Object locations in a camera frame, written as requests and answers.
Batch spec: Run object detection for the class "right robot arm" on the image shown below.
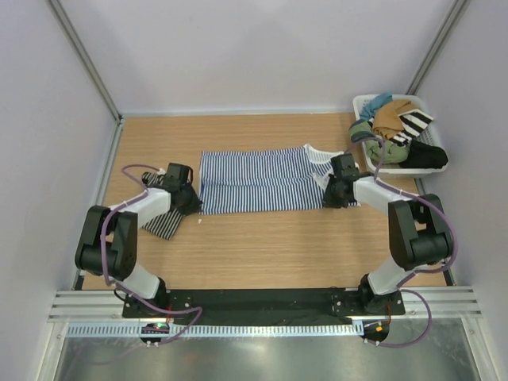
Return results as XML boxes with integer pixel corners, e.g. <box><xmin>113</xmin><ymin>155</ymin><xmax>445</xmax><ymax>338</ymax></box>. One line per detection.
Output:
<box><xmin>322</xmin><ymin>153</ymin><xmax>456</xmax><ymax>314</ymax></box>

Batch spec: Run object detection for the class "aluminium corner post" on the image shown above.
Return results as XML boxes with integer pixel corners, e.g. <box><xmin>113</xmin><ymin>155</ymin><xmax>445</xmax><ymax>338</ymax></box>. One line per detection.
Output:
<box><xmin>406</xmin><ymin>0</ymin><xmax>471</xmax><ymax>95</ymax></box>
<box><xmin>46</xmin><ymin>0</ymin><xmax>122</xmax><ymax>125</ymax></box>

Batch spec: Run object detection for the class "aluminium front rail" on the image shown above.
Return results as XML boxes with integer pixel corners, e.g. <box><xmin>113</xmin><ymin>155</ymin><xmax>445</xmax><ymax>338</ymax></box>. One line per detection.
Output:
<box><xmin>48</xmin><ymin>287</ymin><xmax>482</xmax><ymax>326</ymax></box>

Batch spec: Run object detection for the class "teal blue garment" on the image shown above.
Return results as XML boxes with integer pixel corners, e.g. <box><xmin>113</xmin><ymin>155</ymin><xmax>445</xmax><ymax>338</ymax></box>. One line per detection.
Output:
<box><xmin>359</xmin><ymin>92</ymin><xmax>393</xmax><ymax>120</ymax></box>

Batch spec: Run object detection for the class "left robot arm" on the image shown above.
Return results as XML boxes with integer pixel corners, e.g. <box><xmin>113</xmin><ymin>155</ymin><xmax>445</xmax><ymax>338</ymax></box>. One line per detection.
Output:
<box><xmin>75</xmin><ymin>163</ymin><xmax>202</xmax><ymax>318</ymax></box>

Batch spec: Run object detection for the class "blue white striped tank top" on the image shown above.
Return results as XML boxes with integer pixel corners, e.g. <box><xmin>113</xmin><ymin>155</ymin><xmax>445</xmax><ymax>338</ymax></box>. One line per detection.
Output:
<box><xmin>199</xmin><ymin>144</ymin><xmax>342</xmax><ymax>215</ymax></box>

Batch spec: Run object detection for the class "right aluminium corner post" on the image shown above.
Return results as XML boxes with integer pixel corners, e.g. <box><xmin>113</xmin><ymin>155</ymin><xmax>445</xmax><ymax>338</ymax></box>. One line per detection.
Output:
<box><xmin>406</xmin><ymin>0</ymin><xmax>471</xmax><ymax>95</ymax></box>

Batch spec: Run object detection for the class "olive green garment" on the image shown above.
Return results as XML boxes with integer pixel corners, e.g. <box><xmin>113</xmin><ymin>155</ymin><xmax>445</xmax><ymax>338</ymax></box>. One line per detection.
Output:
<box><xmin>348</xmin><ymin>120</ymin><xmax>410</xmax><ymax>164</ymax></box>

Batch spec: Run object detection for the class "tan brown garment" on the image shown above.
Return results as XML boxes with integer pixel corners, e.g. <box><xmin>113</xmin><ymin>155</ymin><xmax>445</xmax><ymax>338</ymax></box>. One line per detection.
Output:
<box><xmin>372</xmin><ymin>99</ymin><xmax>418</xmax><ymax>140</ymax></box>

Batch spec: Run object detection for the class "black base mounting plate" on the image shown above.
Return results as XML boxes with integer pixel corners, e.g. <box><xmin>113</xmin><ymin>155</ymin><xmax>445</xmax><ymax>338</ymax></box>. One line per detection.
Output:
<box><xmin>122</xmin><ymin>287</ymin><xmax>406</xmax><ymax>318</ymax></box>

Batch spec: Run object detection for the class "left aluminium corner post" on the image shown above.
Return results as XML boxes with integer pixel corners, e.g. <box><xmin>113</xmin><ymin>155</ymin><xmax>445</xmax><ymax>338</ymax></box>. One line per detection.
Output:
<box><xmin>46</xmin><ymin>0</ymin><xmax>122</xmax><ymax>125</ymax></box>

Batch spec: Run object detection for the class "perforated cable duct strip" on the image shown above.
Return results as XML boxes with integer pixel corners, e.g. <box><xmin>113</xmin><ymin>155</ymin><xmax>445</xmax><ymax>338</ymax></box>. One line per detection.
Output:
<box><xmin>66</xmin><ymin>321</ymin><xmax>364</xmax><ymax>339</ymax></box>

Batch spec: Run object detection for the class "black white striped tank top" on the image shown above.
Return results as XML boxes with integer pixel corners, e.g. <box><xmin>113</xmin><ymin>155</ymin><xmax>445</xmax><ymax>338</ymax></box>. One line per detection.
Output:
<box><xmin>141</xmin><ymin>171</ymin><xmax>184</xmax><ymax>241</ymax></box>

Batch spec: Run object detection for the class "wide black white striped garment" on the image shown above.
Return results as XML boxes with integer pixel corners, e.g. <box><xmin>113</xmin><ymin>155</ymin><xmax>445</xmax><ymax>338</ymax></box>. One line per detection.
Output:
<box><xmin>390</xmin><ymin>109</ymin><xmax>434</xmax><ymax>146</ymax></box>

